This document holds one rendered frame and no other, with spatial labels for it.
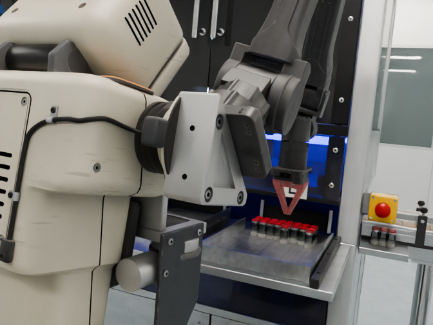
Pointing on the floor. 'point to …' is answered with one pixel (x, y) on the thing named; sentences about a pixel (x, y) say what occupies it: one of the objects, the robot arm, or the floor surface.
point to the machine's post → (357, 150)
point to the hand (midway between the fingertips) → (287, 210)
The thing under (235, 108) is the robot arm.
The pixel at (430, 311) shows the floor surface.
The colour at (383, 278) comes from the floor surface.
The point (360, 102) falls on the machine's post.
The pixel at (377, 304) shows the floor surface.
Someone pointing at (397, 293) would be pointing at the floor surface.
